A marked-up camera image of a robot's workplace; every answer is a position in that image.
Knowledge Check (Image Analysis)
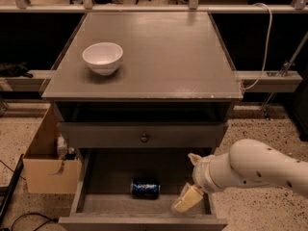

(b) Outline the white ceramic bowl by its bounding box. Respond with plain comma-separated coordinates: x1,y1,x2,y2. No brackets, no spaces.
82,42,123,76

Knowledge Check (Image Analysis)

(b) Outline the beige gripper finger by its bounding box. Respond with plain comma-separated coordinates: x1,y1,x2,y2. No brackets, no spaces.
171,183,204,213
188,153,201,167

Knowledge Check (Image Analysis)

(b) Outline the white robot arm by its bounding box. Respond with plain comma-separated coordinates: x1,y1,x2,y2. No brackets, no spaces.
171,139,308,213

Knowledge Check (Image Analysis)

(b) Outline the closed top drawer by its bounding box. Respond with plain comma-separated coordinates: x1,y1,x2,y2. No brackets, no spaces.
58,122,228,148

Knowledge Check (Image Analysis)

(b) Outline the grey wooden drawer cabinet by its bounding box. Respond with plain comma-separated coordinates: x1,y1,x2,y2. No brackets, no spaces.
41,11,244,231

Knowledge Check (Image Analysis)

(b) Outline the blue pepsi can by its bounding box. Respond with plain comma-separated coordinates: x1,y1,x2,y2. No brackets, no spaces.
131,178,160,199

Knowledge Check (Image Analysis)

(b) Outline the black bar on floor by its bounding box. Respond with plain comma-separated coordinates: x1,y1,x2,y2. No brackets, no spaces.
0,155,23,224

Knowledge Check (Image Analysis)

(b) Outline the metal railing beam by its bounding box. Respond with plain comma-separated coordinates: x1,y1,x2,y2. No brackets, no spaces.
0,4,308,14

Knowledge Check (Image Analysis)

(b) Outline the open middle drawer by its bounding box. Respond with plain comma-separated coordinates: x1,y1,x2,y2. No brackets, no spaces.
59,148,227,231

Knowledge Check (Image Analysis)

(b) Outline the cardboard box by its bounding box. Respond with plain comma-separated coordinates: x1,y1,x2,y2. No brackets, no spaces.
23,108,82,194

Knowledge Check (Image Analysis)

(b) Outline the black floor cable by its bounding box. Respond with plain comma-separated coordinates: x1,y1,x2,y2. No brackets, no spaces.
11,212,60,231

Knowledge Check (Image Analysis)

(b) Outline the white bottle in box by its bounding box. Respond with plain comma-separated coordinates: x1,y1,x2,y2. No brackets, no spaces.
57,136,67,157

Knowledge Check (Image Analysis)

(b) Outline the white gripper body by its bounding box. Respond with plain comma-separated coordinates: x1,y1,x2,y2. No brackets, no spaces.
192,155,220,193

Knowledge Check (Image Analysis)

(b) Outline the white hanging cable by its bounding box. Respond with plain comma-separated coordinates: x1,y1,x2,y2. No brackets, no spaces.
240,2,273,92

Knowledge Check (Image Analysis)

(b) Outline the round metal drawer knob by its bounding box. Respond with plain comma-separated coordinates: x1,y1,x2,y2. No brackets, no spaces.
141,134,148,142

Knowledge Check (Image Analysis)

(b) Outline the black object on ledge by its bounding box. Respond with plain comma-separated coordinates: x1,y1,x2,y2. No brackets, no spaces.
0,62,33,78

